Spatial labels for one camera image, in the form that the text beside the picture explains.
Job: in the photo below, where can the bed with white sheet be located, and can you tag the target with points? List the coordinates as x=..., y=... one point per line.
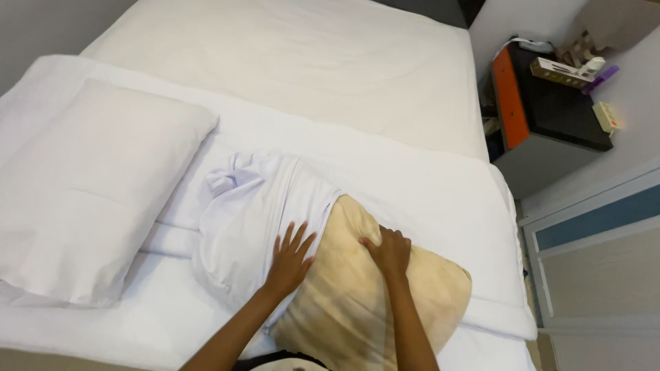
x=309, y=72

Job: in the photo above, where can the person's left hand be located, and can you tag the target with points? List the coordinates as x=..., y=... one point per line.
x=287, y=268

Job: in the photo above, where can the beige bare pillow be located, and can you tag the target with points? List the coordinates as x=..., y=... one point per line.
x=371, y=299

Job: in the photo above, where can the white pillowcase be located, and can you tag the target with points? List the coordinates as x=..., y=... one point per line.
x=252, y=221

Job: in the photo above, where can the person's dark top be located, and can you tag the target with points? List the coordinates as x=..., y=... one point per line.
x=281, y=360

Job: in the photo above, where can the purple plastic item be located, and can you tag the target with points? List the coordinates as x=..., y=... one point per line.
x=600, y=78

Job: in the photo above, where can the beige patterned box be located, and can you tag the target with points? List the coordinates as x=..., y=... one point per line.
x=559, y=72

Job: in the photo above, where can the person's right fingers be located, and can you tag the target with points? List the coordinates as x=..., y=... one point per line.
x=375, y=238

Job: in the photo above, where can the white small bottle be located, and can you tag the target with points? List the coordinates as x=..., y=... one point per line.
x=592, y=65

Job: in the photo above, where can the white folded duvet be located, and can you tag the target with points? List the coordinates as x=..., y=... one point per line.
x=309, y=170

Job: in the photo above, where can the cream power strip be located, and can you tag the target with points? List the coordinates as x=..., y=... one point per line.
x=606, y=117

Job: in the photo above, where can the black and orange bedside table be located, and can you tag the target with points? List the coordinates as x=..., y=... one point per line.
x=546, y=118

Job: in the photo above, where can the person's right hand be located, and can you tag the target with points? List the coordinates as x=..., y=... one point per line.
x=391, y=252

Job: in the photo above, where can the white framed door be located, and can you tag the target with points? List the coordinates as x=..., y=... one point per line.
x=598, y=263

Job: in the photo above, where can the white covered pillow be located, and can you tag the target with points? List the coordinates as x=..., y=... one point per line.
x=87, y=190

